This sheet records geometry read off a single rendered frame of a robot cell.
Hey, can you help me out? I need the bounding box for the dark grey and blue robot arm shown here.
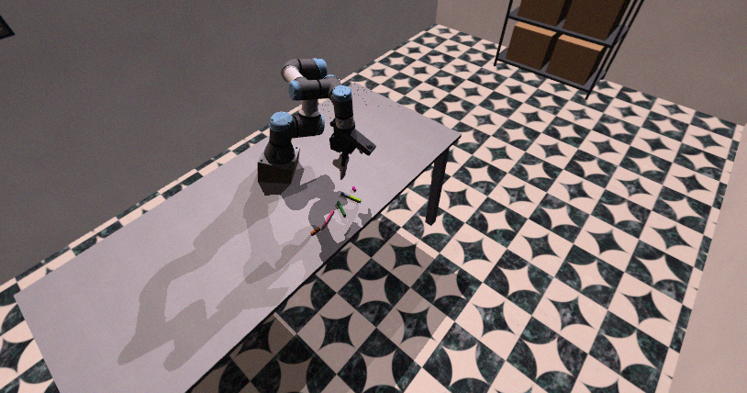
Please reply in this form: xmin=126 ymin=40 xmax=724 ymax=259
xmin=264 ymin=59 xmax=376 ymax=165

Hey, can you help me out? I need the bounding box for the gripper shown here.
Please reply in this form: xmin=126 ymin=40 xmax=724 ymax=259
xmin=329 ymin=118 xmax=363 ymax=180

